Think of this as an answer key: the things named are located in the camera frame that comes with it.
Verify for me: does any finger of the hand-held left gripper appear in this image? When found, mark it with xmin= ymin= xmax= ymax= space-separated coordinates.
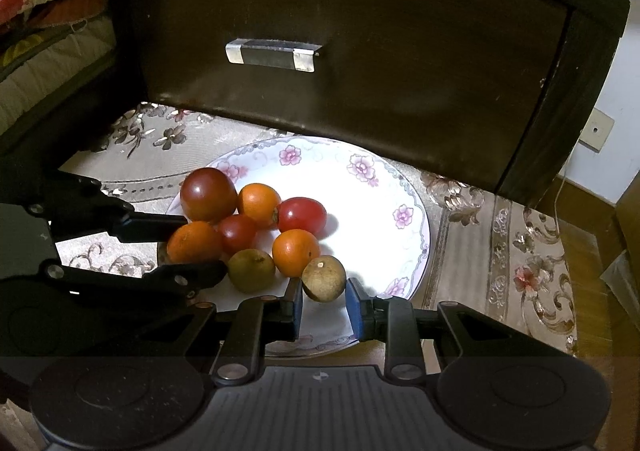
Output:
xmin=50 ymin=171 xmax=190 ymax=246
xmin=41 ymin=260 xmax=229 ymax=303

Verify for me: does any white floral plate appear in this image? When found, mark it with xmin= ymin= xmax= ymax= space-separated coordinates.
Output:
xmin=157 ymin=137 xmax=432 ymax=358

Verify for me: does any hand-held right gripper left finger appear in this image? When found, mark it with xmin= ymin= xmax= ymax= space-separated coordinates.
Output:
xmin=120 ymin=277 xmax=305 ymax=380

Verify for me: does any wall socket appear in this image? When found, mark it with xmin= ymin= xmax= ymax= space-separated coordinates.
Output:
xmin=580 ymin=108 xmax=615 ymax=152

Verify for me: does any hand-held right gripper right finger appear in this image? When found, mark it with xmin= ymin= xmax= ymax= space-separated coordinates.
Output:
xmin=346 ymin=277 xmax=576 ymax=380

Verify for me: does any small tangerine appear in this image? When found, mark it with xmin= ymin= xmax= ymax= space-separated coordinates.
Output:
xmin=272 ymin=229 xmax=321 ymax=278
xmin=237 ymin=183 xmax=282 ymax=229

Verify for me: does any large tangerine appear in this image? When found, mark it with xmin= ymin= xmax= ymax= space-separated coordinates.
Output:
xmin=166 ymin=221 xmax=224 ymax=264

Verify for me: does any metal drawer handle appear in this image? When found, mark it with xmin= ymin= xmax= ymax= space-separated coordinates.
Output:
xmin=225 ymin=37 xmax=322 ymax=72

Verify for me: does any dark nightstand drawer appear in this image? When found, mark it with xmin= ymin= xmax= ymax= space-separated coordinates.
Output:
xmin=142 ymin=0 xmax=571 ymax=182

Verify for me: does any beige folded quilt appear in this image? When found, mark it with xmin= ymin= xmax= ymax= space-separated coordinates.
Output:
xmin=0 ymin=16 xmax=118 ymax=132

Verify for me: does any large red tomato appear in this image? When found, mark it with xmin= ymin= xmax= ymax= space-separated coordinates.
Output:
xmin=180 ymin=167 xmax=239 ymax=223

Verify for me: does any dark wooden nightstand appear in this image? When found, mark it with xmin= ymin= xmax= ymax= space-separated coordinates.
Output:
xmin=115 ymin=0 xmax=631 ymax=209

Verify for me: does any floral patterned cloth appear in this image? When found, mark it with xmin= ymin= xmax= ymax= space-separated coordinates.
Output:
xmin=50 ymin=101 xmax=581 ymax=362

